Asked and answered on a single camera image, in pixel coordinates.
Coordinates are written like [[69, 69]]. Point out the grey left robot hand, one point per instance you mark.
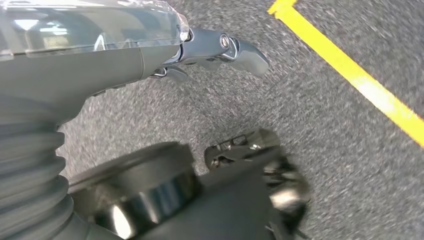
[[82, 66]]

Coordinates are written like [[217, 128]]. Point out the left arm ribbed sleeve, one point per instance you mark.
[[30, 185]]

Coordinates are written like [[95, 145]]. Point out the yellow floor tape square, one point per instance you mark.
[[357, 79]]

